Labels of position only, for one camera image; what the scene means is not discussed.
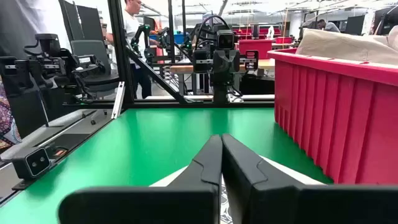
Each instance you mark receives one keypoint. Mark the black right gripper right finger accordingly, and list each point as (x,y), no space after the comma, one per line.
(264,202)

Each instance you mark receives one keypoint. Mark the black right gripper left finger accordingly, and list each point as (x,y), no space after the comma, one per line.
(186,202)

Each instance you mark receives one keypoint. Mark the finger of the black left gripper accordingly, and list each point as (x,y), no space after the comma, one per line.
(219,62)
(232,62)

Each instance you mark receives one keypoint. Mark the khaki shorts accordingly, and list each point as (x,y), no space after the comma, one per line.
(342,46)

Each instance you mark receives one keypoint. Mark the black background robot arm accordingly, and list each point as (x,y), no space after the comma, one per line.
(138,34)

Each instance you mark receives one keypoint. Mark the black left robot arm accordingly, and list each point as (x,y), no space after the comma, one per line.
(224,90)

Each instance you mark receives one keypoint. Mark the red storage bin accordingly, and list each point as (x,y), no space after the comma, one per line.
(255,48)

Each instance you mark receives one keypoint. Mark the blue plastic bin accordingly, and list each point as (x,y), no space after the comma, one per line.
(179,39)

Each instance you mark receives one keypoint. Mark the small red bin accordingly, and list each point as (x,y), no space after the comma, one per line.
(283,40)

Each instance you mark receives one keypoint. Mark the red plastic laundry bin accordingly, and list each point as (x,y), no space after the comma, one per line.
(342,124)

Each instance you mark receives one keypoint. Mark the wooden workbench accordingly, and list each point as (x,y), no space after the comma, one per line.
(183,69)

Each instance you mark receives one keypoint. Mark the green table mat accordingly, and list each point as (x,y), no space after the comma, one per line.
(155,140)

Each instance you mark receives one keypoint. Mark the person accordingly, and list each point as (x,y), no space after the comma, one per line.
(329,27)
(130,25)
(6,124)

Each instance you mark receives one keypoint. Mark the silver aluminium bar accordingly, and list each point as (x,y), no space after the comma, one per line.
(118,101)

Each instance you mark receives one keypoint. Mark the grey office chair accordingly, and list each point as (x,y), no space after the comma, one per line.
(93,53)

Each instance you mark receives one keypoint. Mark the tall black panel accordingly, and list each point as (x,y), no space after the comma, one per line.
(90,21)

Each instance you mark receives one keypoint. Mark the dark computer monitor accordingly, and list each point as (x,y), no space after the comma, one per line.
(354,25)

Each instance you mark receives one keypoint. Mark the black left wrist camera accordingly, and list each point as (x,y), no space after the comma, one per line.
(225,40)

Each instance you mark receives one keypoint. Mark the black metal table frame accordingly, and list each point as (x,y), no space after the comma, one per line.
(119,46)

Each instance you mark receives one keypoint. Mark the small black camera box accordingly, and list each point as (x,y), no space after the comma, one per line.
(34,161)

